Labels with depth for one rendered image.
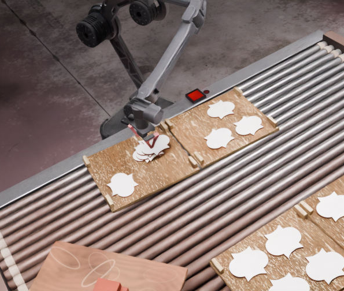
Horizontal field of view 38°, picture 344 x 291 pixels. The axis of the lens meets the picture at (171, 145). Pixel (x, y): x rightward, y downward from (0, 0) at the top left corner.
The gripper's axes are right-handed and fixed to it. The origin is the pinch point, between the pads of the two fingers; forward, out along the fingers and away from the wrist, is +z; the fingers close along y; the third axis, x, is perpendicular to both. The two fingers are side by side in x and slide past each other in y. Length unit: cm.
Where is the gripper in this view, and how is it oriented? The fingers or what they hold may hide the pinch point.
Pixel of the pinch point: (145, 140)
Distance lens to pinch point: 213.3
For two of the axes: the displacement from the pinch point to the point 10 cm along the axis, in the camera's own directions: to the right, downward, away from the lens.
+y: -6.0, -5.1, 6.2
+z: 1.0, 7.2, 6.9
